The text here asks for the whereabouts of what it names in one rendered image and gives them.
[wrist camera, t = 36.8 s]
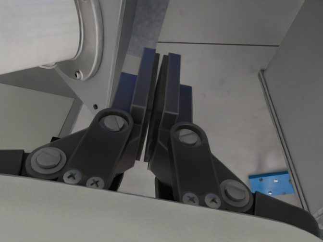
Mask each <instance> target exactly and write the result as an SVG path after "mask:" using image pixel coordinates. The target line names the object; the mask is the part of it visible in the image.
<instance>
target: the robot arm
mask: <svg viewBox="0 0 323 242"><path fill-rule="evenodd" d="M103 41H104V38H103V22H102V15H101V10H100V5H99V0H0V74H5V73H11V72H15V71H20V70H24V69H29V68H33V67H37V66H39V67H41V68H46V69H52V68H54V67H56V66H57V67H58V68H59V69H60V71H61V72H62V73H63V74H64V75H65V76H67V77H68V78H70V79H71V80H74V81H78V82H81V81H84V80H87V79H90V78H91V77H92V76H94V75H95V73H96V72H97V70H98V68H99V65H100V62H101V58H102V53H103ZM155 52H156V50H155V49H152V48H146V47H144V49H143V53H142V58H141V62H140V67H139V71H138V75H135V74H130V73H124V72H121V74H120V78H119V81H118V84H117V88H116V91H115V94H114V97H113V101H112V105H111V107H110V108H107V109H103V110H101V111H99V112H98V113H97V114H96V116H95V117H94V119H93V121H92V122H91V124H90V126H89V127H87V128H85V129H82V130H80V131H77V132H75V133H73V134H70V135H68V136H65V137H63V138H60V139H58V140H56V141H53V142H51V143H48V144H46V145H43V146H41V147H38V148H37V149H35V150H33V151H32V152H31V153H25V152H24V149H14V150H0V242H323V240H322V239H321V238H320V230H319V226H318V223H317V221H316V220H315V218H314V217H313V216H312V215H311V214H310V213H309V212H308V211H306V210H304V209H302V208H300V207H297V206H294V205H292V204H289V203H286V202H284V201H281V200H279V199H276V198H273V197H271V196H268V195H266V194H263V193H260V192H258V191H256V192H255V193H252V192H251V191H250V189H249V188H248V187H247V186H246V185H245V184H244V183H243V182H242V181H241V180H240V179H239V178H238V177H237V176H236V175H235V174H234V173H233V172H232V171H231V170H230V169H229V168H227V167H226V166H225V165H224V164H223V163H222V162H221V161H220V160H219V159H218V158H217V157H216V156H214V155H213V154H212V153H211V150H210V146H209V142H208V138H207V136H206V133H205V132H204V131H203V129H202V128H200V127H199V126H197V125H196V124H193V98H192V87H191V86H188V85H182V84H180V69H181V55H179V54H174V53H170V52H169V53H168V55H163V58H162V62H161V67H160V72H159V76H158V80H157V84H156V79H157V72H158V65H159V58H160V54H159V53H155ZM147 129H148V135H147V141H146V148H145V155H144V162H147V163H148V169H147V170H150V171H151V172H152V173H153V174H154V175H155V182H154V183H155V196H156V198H154V197H148V196H142V195H137V194H129V193H123V192H118V189H119V187H120V184H121V182H122V179H123V176H124V172H125V171H127V170H129V169H130V168H133V167H134V165H135V161H136V160H137V161H140V158H141V154H142V150H143V145H144V142H145V138H146V134H147Z"/></svg>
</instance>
